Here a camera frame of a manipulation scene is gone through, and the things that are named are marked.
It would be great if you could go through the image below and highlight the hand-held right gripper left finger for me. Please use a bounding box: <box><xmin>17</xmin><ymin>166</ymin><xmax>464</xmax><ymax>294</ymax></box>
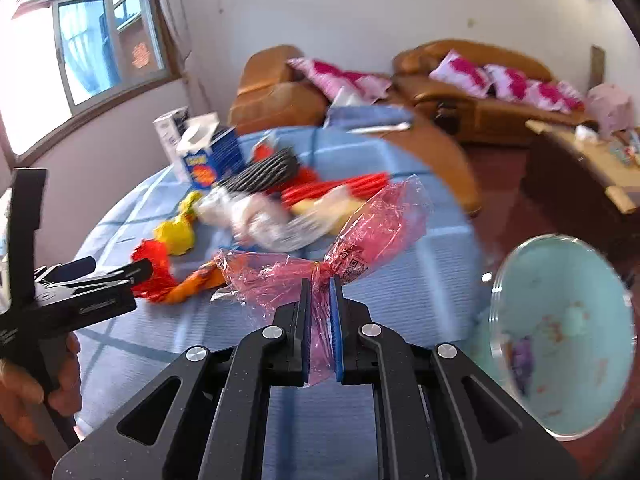
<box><xmin>52</xmin><ymin>277</ymin><xmax>312</xmax><ymax>480</ymax></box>

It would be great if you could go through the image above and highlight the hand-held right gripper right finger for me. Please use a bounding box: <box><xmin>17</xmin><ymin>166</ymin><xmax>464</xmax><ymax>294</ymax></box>
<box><xmin>329</xmin><ymin>276</ymin><xmax>581</xmax><ymax>480</ymax></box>

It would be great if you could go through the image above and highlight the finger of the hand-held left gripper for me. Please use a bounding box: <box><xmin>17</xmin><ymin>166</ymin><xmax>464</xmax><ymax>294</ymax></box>
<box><xmin>49</xmin><ymin>256</ymin><xmax>97</xmax><ymax>281</ymax></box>
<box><xmin>33</xmin><ymin>257</ymin><xmax>154</xmax><ymax>306</ymax></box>

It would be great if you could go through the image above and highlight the red wrapper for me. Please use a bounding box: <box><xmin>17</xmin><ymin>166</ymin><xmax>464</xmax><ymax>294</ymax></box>
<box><xmin>131</xmin><ymin>239</ymin><xmax>173</xmax><ymax>303</ymax></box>

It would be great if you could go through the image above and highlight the yellow wrapper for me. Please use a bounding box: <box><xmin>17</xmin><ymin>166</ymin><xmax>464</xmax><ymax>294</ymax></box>
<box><xmin>152</xmin><ymin>191</ymin><xmax>201</xmax><ymax>256</ymax></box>

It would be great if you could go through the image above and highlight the orange wrapper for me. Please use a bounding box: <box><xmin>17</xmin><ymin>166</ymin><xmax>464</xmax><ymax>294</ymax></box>
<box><xmin>167</xmin><ymin>265</ymin><xmax>226</xmax><ymax>306</ymax></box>

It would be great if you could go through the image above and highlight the pink clear plastic bag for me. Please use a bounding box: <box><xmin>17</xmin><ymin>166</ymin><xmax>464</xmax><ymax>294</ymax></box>
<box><xmin>212</xmin><ymin>175</ymin><xmax>433</xmax><ymax>386</ymax></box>

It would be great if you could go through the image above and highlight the pale yellow sponge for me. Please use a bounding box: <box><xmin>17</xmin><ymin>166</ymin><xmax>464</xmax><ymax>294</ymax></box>
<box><xmin>290</xmin><ymin>185</ymin><xmax>361</xmax><ymax>236</ymax></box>

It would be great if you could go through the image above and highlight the teal waste bin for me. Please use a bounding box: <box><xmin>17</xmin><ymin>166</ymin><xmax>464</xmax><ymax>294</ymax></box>
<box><xmin>487</xmin><ymin>234</ymin><xmax>636</xmax><ymax>442</ymax></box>

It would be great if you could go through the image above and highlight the person's left hand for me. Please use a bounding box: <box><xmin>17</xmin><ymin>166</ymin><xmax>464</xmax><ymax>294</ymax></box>
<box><xmin>0</xmin><ymin>332</ymin><xmax>84</xmax><ymax>446</ymax></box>

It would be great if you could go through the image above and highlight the blue plaid tablecloth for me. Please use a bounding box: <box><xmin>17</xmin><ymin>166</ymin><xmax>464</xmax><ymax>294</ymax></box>
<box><xmin>72</xmin><ymin>127</ymin><xmax>493</xmax><ymax>480</ymax></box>

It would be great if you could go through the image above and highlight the white cardboard box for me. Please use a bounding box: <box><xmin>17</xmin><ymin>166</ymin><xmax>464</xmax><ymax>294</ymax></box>
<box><xmin>152</xmin><ymin>106</ymin><xmax>190</xmax><ymax>163</ymax></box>

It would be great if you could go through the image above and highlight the blue paper carton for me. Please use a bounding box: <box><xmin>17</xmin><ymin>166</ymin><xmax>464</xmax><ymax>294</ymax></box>
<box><xmin>176</xmin><ymin>114</ymin><xmax>246</xmax><ymax>191</ymax></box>

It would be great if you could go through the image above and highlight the black foam fruit net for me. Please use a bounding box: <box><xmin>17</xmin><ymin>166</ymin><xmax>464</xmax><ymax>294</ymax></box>
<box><xmin>215</xmin><ymin>147</ymin><xmax>301</xmax><ymax>193</ymax></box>

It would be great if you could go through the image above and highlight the sliding glass window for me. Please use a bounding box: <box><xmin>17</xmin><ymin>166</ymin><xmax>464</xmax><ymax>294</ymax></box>
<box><xmin>0</xmin><ymin>0</ymin><xmax>181</xmax><ymax>158</ymax></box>

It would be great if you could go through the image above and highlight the folded blue plaid cloth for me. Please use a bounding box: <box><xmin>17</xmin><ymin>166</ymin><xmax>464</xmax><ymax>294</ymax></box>
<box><xmin>322</xmin><ymin>87</ymin><xmax>416</xmax><ymax>133</ymax></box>

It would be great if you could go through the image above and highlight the brown leather chaise sofa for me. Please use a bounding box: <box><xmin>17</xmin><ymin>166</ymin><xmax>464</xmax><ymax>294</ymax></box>
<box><xmin>229</xmin><ymin>45</ymin><xmax>481</xmax><ymax>218</ymax></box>

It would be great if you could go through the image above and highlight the pink floral pillow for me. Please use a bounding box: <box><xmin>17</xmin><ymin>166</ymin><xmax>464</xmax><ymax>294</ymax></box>
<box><xmin>429</xmin><ymin>50</ymin><xmax>493</xmax><ymax>98</ymax></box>
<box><xmin>287</xmin><ymin>57</ymin><xmax>393</xmax><ymax>106</ymax></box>
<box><xmin>530</xmin><ymin>80</ymin><xmax>586</xmax><ymax>113</ymax></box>
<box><xmin>482</xmin><ymin>64</ymin><xmax>546</xmax><ymax>102</ymax></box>

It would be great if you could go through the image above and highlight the beige curtain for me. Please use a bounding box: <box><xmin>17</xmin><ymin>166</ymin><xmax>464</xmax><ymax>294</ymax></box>
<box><xmin>150</xmin><ymin>0</ymin><xmax>221</xmax><ymax>111</ymax></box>

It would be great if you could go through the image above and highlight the dark wooden coffee table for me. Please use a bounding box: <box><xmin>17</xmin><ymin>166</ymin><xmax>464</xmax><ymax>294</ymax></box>
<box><xmin>520</xmin><ymin>119</ymin><xmax>640</xmax><ymax>261</ymax></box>

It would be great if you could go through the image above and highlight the pink floral cloth cover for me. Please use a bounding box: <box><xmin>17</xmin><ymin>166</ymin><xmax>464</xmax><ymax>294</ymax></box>
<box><xmin>585</xmin><ymin>84</ymin><xmax>633</xmax><ymax>136</ymax></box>

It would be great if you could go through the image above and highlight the rolled brown mat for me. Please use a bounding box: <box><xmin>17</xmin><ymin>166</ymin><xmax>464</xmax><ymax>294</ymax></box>
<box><xmin>590</xmin><ymin>45</ymin><xmax>607</xmax><ymax>88</ymax></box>

